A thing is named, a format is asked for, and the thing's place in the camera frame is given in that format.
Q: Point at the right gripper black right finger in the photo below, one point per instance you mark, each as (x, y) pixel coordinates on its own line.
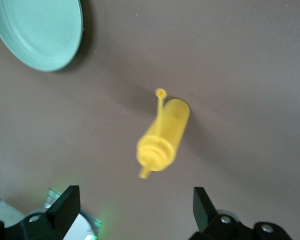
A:
(207, 215)

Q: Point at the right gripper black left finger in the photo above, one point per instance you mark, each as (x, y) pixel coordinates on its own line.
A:
(60, 212)

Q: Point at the yellow squeeze bottle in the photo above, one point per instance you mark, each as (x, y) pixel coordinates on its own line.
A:
(170, 125)

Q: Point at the mint green plate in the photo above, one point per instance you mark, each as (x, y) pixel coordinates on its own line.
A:
(35, 32)

